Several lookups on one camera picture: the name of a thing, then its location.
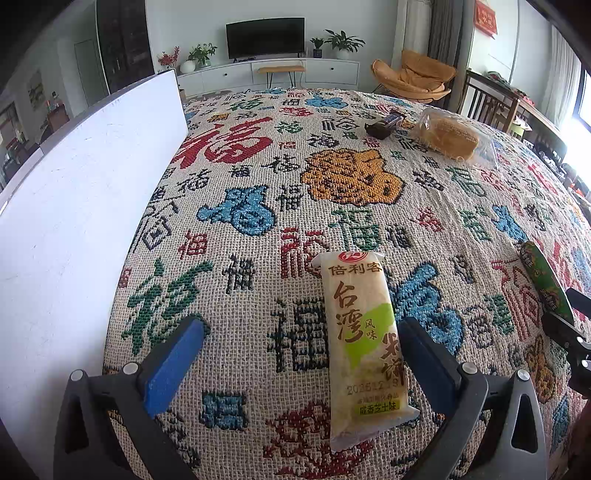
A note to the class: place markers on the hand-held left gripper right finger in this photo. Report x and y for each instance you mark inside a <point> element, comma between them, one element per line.
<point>429,364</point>

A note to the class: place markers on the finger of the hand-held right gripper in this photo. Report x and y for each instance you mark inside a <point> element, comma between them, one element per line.
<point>579,302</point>
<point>563,332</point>

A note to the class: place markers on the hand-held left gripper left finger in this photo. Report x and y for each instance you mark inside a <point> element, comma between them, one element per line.
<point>171,364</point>

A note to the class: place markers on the green sausage packet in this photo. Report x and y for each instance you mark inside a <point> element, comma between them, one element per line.
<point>542,277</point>

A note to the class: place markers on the cream green rice cracker packet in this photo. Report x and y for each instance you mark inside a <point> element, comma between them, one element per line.
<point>364,341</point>

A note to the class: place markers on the white box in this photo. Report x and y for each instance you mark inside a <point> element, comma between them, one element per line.
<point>78,221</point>

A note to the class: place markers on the printed woven tablecloth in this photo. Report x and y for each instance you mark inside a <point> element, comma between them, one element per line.
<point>277,207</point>

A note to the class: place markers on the bread in clear bag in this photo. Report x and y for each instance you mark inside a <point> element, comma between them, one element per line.
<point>452,134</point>

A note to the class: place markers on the dark wooden chair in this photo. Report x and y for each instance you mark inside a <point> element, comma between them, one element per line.
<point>489,104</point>

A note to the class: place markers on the dark chocolate bar packet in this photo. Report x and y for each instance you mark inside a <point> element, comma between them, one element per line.
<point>383,125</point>

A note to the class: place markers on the orange lounge chair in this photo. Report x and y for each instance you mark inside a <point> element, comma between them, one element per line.
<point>415,76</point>

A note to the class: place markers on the white round vase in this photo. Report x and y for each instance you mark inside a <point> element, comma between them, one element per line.
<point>187,67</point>

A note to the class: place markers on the red flower arrangement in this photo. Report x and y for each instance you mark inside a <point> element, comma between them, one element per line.
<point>168,59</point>

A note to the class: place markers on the grey curtain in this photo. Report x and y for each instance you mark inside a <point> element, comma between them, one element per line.
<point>443,27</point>

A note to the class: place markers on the white television cabinet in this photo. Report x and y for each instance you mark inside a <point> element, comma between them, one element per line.
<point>332,71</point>

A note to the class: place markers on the leafy potted plant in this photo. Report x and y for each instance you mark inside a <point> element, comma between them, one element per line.
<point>202,53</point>

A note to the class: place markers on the wooden stool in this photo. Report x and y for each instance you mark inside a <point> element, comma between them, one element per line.
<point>281,70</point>

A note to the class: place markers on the dark glass cabinet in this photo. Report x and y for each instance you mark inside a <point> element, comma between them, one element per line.
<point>124,44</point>

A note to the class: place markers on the large potted plant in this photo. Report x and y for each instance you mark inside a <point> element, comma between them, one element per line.
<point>344,41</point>

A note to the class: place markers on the small potted plant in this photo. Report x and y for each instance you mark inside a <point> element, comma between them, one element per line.
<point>316,46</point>

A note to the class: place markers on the black television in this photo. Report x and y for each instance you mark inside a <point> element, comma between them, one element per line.
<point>265,37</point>

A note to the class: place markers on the red wall hanging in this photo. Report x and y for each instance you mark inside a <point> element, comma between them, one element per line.
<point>487,16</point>

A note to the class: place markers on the framed wall picture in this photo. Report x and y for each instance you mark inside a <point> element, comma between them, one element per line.
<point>36,90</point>

